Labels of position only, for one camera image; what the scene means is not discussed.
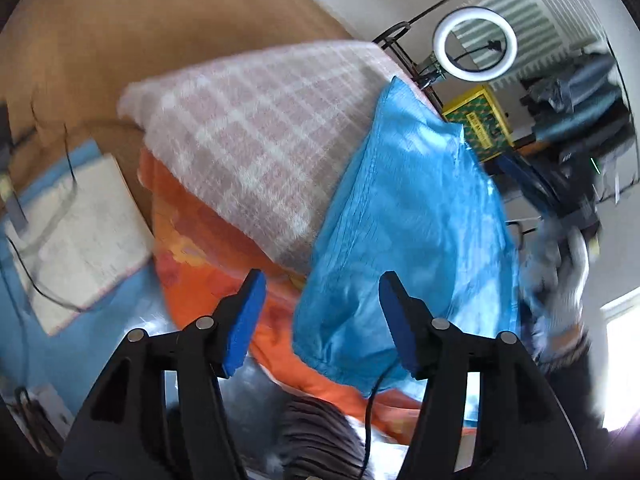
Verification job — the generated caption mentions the yellow green box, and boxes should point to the yellow green box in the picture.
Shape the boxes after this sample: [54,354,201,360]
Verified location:
[442,86,516,163]

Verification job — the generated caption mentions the pink plaid blanket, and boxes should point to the pink plaid blanket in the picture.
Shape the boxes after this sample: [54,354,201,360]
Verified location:
[117,40,401,276]

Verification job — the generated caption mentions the white quilted mat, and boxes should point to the white quilted mat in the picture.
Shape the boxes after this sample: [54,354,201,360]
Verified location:
[5,152,156,337]

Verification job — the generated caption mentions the dark striped cloth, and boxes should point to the dark striped cloth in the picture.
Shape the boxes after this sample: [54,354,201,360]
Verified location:
[165,395,371,480]

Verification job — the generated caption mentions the light blue mat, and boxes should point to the light blue mat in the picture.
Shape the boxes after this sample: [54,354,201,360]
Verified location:
[0,140,176,411]

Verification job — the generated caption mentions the orange floral bedsheet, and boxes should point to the orange floral bedsheet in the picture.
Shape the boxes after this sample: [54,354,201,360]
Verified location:
[137,147,426,446]

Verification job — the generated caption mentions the black cable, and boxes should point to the black cable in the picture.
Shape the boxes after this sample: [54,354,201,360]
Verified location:
[362,370,398,480]
[7,125,81,311]

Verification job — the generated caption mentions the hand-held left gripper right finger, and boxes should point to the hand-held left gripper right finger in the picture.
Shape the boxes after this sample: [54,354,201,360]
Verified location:
[378,271,588,480]

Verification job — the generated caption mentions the person's right hand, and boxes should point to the person's right hand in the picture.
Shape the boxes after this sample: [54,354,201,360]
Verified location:
[520,225,593,356]

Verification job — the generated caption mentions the blue garment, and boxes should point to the blue garment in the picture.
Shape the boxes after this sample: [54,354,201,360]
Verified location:
[292,76,523,398]

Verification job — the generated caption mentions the window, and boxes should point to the window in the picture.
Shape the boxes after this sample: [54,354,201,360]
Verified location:
[602,292,640,426]

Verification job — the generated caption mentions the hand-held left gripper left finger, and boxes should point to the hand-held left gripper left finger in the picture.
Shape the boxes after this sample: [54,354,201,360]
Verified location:
[57,268,268,480]

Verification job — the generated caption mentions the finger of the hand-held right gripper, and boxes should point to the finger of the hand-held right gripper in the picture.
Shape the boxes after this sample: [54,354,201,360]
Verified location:
[495,152,557,208]

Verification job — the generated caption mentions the white ring light on stand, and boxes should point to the white ring light on stand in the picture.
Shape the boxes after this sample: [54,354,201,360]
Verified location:
[412,6,518,93]

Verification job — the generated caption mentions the green striped wall cloth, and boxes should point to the green striped wall cloth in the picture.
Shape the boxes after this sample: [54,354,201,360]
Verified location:
[447,0,608,93]

